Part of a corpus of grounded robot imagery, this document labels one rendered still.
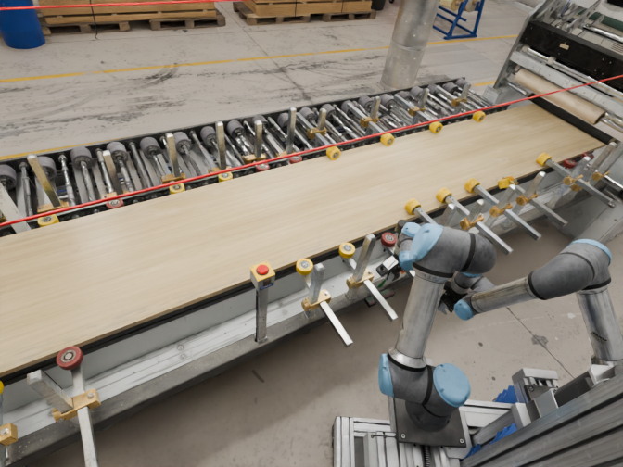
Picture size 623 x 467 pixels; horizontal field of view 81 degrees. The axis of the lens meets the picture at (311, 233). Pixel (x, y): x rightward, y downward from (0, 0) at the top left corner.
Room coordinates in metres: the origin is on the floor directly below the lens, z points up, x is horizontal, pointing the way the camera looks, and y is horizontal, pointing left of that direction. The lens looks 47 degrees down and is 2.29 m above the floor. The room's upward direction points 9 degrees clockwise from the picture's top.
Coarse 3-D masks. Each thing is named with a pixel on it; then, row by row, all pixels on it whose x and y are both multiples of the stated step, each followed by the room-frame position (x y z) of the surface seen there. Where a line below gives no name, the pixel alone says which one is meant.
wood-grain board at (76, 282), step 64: (448, 128) 2.65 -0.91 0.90; (512, 128) 2.83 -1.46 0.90; (192, 192) 1.47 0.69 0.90; (256, 192) 1.56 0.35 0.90; (320, 192) 1.65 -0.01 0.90; (384, 192) 1.75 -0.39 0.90; (0, 256) 0.87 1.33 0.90; (64, 256) 0.92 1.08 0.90; (128, 256) 0.98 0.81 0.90; (192, 256) 1.04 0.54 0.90; (256, 256) 1.10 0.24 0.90; (0, 320) 0.59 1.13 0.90; (64, 320) 0.63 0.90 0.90; (128, 320) 0.67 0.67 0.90
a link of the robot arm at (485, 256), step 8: (480, 240) 0.72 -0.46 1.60; (488, 240) 0.74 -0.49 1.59; (480, 248) 0.70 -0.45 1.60; (488, 248) 0.71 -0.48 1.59; (480, 256) 0.68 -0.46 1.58; (488, 256) 0.69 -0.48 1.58; (496, 256) 0.72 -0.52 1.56; (472, 264) 0.67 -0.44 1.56; (480, 264) 0.67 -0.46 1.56; (488, 264) 0.68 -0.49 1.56; (464, 272) 0.68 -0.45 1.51; (472, 272) 0.67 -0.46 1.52; (480, 272) 0.68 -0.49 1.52
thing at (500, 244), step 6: (450, 198) 1.71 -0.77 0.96; (456, 204) 1.67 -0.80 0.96; (462, 210) 1.62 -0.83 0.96; (480, 222) 1.54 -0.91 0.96; (480, 228) 1.51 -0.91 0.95; (486, 228) 1.51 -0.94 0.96; (486, 234) 1.47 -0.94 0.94; (492, 234) 1.46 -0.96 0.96; (492, 240) 1.44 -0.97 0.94; (498, 240) 1.43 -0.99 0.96; (498, 246) 1.40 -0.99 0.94; (504, 246) 1.39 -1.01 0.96; (504, 252) 1.37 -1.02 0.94; (510, 252) 1.36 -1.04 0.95
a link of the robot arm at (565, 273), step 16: (560, 256) 0.80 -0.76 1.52; (576, 256) 0.79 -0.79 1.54; (544, 272) 0.76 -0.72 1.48; (560, 272) 0.74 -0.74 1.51; (576, 272) 0.74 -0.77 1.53; (496, 288) 0.82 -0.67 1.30; (512, 288) 0.78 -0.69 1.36; (528, 288) 0.74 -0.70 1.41; (544, 288) 0.72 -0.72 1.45; (560, 288) 0.71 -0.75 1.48; (576, 288) 0.71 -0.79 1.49; (464, 304) 0.83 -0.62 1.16; (480, 304) 0.80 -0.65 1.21; (496, 304) 0.78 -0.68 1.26; (512, 304) 0.76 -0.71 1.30
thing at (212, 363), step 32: (512, 224) 1.88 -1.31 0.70; (384, 288) 1.18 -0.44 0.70; (288, 320) 0.90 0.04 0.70; (320, 320) 0.94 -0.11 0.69; (224, 352) 0.69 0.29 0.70; (256, 352) 0.73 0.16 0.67; (160, 384) 0.52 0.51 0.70; (192, 384) 0.55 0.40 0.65; (96, 416) 0.36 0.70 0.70; (128, 416) 0.39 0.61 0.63; (32, 448) 0.23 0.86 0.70
